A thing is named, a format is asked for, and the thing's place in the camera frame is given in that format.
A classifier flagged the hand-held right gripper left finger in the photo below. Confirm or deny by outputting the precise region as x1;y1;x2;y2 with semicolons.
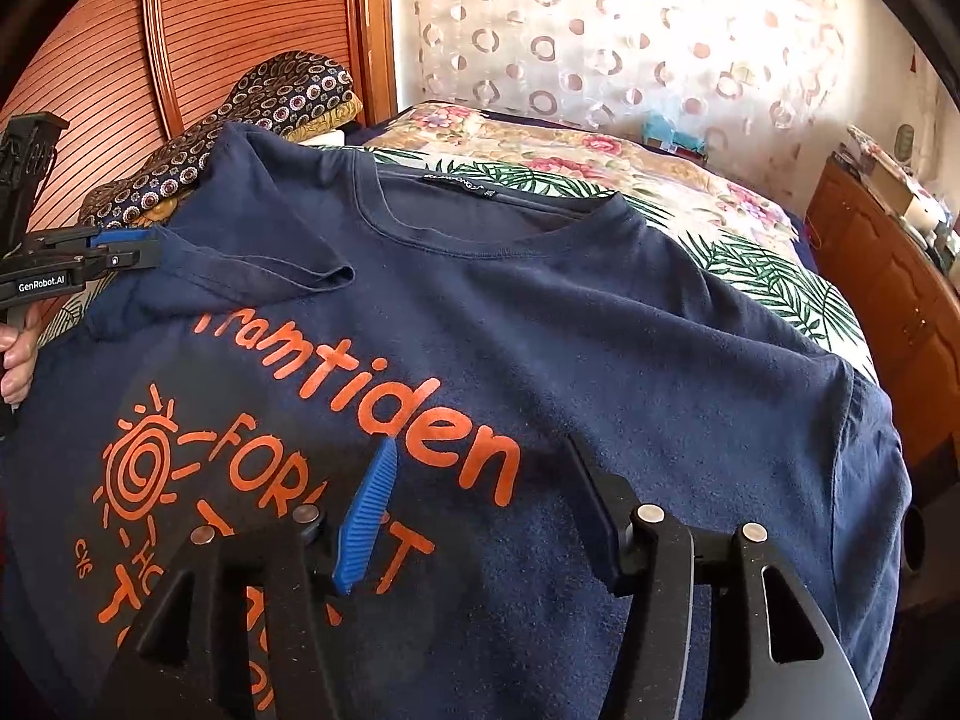
97;436;399;720

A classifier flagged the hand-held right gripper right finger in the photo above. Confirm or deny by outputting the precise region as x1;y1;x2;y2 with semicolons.
562;433;875;720

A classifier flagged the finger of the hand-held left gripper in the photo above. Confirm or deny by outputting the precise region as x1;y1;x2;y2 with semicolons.
103;240;164;272
84;229;157;250

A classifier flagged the navy printed t-shirt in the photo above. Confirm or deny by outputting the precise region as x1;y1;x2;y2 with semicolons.
0;120;913;720

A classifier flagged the person's left hand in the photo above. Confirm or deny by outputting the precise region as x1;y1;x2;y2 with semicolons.
0;321;40;407

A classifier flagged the wooden slatted headboard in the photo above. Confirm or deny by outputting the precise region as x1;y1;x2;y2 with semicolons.
0;0;396;350

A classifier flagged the dark patterned cushion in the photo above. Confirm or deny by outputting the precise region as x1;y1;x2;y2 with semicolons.
79;51;356;230

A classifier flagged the mustard folded blanket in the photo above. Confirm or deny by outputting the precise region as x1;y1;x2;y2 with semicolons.
289;94;366;145

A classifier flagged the leaf print bed sheet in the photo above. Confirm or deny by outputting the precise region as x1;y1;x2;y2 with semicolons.
45;141;880;385

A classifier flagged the teal box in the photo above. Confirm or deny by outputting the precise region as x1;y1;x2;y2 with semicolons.
643;110;710;160

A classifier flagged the floral blanket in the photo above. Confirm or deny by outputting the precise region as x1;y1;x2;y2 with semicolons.
367;100;817;260

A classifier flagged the white container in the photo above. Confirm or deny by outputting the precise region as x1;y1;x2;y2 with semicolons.
903;195;947;235

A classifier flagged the cardboard box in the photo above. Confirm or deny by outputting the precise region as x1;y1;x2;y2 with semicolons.
861;156;917;200

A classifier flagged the white circle pattern curtain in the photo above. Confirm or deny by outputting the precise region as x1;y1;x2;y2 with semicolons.
390;0;935;166

